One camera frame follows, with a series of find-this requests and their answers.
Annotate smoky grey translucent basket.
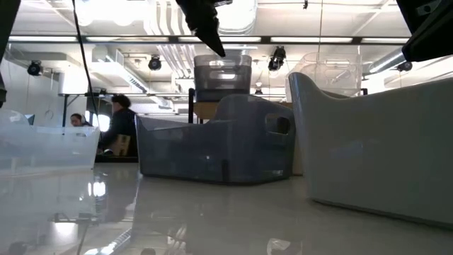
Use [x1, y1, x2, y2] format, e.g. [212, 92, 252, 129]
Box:
[135, 93, 297, 186]
[193, 65, 253, 103]

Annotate clear frosted plastic basket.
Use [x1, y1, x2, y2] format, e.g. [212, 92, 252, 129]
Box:
[0, 108, 101, 176]
[285, 52, 363, 98]

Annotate white opaque plastic basket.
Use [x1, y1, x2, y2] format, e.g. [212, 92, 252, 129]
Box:
[288, 72, 453, 227]

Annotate person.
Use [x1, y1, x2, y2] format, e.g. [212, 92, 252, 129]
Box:
[69, 113, 93, 128]
[100, 93, 138, 157]

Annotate tan wooden chair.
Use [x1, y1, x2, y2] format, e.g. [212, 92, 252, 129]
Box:
[112, 134, 131, 157]

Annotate black horizontal frame beam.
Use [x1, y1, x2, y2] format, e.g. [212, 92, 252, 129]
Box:
[6, 34, 411, 45]

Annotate white boxy air duct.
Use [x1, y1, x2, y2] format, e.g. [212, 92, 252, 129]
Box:
[90, 47, 149, 94]

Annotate thin black hanging cable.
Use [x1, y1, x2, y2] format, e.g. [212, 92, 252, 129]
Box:
[71, 0, 103, 142]

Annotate black metal stand frame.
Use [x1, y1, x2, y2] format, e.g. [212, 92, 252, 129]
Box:
[58, 92, 117, 128]

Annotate silver ventilation duct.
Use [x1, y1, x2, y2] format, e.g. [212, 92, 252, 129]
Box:
[367, 47, 406, 74]

